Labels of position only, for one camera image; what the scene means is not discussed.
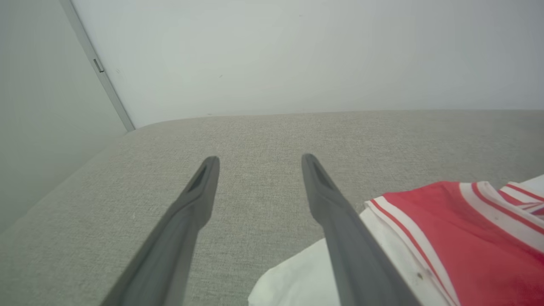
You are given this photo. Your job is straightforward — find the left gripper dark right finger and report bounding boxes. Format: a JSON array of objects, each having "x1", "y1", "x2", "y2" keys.
[{"x1": 301, "y1": 153, "x2": 422, "y2": 306}]

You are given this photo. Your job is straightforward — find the red white basketball jersey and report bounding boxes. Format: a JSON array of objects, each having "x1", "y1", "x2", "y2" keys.
[{"x1": 248, "y1": 174, "x2": 544, "y2": 306}]

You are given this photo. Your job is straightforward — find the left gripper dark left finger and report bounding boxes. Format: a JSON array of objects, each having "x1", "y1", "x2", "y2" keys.
[{"x1": 100, "y1": 156, "x2": 221, "y2": 306}]

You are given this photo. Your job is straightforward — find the grey metal wall strip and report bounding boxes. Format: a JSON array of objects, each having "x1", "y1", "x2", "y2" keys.
[{"x1": 59, "y1": 0, "x2": 136, "y2": 131}]

